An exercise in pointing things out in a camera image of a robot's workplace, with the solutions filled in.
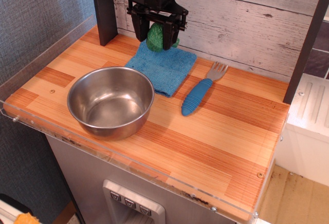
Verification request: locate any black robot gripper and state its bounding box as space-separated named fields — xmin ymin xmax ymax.
xmin=127 ymin=0 xmax=189 ymax=50

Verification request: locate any green toy broccoli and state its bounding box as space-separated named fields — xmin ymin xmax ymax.
xmin=146 ymin=23 xmax=164 ymax=52

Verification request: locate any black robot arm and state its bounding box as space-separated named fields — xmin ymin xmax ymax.
xmin=127 ymin=0 xmax=189 ymax=50

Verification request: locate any blue folded rag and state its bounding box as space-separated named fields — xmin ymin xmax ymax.
xmin=125 ymin=41 xmax=197 ymax=98

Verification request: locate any stainless steel bowl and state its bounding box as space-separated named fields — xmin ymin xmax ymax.
xmin=67 ymin=66 xmax=155 ymax=140

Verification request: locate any silver cabinet dispenser panel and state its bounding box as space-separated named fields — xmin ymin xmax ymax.
xmin=102 ymin=179 xmax=166 ymax=223

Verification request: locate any blue handled metal fork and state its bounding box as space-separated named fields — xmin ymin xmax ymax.
xmin=181 ymin=62 xmax=228 ymax=116

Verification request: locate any dark right shelf post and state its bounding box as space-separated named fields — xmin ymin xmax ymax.
xmin=283 ymin=0 xmax=328 ymax=104

